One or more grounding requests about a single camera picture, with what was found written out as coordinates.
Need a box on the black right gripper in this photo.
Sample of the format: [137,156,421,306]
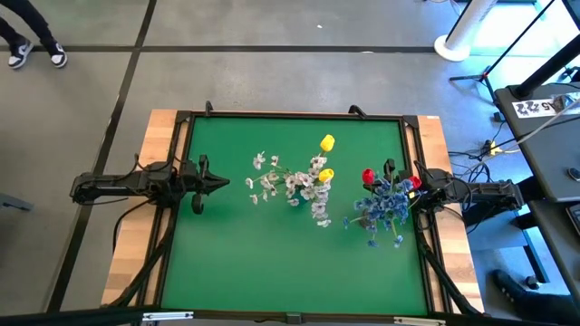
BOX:
[362,158,411,192]

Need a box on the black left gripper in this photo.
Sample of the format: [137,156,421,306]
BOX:
[179,155,231,215]

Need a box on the white artificial flower spray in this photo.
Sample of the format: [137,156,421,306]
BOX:
[284,155,333,228]
[242,149,303,205]

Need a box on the green table mat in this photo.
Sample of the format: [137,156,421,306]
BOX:
[160,116,430,316]

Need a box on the yellow plug power strip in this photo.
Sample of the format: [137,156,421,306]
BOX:
[482,139,505,158]

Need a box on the white pole base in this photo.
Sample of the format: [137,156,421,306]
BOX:
[433,0,498,63]

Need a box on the thin black tripod stand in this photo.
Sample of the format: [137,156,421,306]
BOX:
[448,0,557,99]

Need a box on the black desk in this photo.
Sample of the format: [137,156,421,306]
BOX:
[492,81,580,204]

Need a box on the white printed paper label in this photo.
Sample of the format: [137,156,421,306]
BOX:
[511,98,566,120]

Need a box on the dark grey desk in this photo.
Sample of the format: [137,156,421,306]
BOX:
[527,198,580,300]

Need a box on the thick black pole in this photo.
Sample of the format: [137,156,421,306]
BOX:
[514,34,580,100]

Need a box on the grey chair leg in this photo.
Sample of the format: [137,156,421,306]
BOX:
[0,192,35,213]

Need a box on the black table frame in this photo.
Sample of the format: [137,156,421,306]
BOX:
[153,110,436,318]

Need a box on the black cable bundle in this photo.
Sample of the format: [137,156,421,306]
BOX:
[416,212,482,316]
[101,198,176,310]

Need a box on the silver metal bracket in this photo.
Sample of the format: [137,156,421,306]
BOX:
[142,311,195,323]
[392,316,448,326]

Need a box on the white cable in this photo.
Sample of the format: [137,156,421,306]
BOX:
[516,97,580,146]

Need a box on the black frame beam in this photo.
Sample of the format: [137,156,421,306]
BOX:
[0,305,580,326]

